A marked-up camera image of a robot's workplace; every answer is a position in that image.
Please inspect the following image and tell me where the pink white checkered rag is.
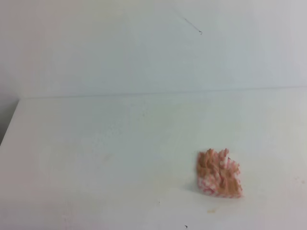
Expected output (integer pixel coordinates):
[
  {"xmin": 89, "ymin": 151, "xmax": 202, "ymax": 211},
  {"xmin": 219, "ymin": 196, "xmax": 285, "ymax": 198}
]
[{"xmin": 196, "ymin": 149, "xmax": 243, "ymax": 198}]

